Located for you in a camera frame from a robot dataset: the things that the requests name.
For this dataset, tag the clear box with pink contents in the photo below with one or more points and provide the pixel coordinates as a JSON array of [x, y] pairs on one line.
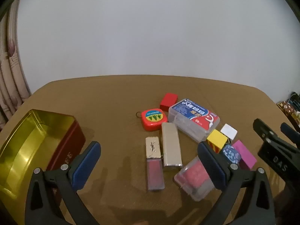
[[192, 175]]

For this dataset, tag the teal striped bag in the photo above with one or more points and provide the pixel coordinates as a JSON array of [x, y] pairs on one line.
[[294, 97]]

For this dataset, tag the red cube block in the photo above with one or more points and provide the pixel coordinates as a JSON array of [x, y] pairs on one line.
[[168, 100]]

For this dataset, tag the blue patterned block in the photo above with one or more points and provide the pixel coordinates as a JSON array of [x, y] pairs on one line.
[[230, 153]]

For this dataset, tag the brown floral cloth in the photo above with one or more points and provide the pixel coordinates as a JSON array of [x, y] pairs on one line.
[[287, 107]]

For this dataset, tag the lip gloss with silver cap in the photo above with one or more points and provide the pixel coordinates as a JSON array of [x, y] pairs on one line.
[[153, 166]]

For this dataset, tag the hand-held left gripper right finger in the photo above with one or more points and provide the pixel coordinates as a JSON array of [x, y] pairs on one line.
[[211, 166]]

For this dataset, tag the pink block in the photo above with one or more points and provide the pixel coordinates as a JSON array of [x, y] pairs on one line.
[[245, 155]]

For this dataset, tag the red tape measure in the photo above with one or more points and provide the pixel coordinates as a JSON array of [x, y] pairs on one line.
[[153, 120]]

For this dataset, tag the white square block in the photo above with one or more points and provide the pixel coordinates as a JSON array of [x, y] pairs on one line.
[[229, 131]]

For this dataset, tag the red and gold tin box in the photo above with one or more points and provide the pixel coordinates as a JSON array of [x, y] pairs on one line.
[[23, 150]]

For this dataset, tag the champagne gold rectangular case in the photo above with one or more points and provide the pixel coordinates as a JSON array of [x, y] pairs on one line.
[[171, 145]]

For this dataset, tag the clear floss pick box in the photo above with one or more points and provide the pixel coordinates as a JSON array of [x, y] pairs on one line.
[[192, 117]]

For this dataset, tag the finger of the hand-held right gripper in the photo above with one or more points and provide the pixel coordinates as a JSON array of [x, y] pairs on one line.
[[263, 129], [289, 131]]

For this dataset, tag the beige patterned curtain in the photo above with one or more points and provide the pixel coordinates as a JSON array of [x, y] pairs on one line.
[[11, 75]]

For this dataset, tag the yellow block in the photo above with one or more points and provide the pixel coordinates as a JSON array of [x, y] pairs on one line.
[[216, 138]]

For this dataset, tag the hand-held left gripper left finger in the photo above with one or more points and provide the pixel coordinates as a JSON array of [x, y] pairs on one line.
[[86, 163]]

